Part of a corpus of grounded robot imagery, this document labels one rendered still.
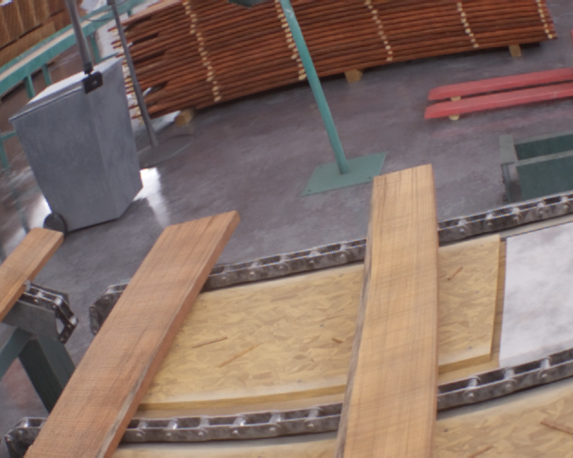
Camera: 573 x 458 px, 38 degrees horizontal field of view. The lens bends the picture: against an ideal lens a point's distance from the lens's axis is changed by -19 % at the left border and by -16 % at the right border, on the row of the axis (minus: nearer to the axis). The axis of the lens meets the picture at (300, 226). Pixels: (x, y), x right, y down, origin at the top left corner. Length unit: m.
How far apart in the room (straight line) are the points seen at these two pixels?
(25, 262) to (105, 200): 3.18
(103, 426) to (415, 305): 0.61
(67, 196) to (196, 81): 2.00
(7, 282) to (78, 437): 0.90
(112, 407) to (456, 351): 0.62
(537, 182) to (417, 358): 2.50
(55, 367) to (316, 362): 1.05
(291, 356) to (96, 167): 3.97
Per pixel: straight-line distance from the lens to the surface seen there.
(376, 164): 5.06
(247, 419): 1.54
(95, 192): 5.66
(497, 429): 1.31
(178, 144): 6.76
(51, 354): 2.50
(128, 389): 1.69
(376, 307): 1.68
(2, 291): 2.37
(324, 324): 1.78
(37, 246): 2.58
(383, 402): 1.39
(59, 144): 5.63
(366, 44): 7.01
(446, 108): 5.46
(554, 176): 3.90
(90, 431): 1.60
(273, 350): 1.75
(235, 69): 7.22
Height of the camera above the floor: 1.63
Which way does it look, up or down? 21 degrees down
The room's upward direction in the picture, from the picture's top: 19 degrees counter-clockwise
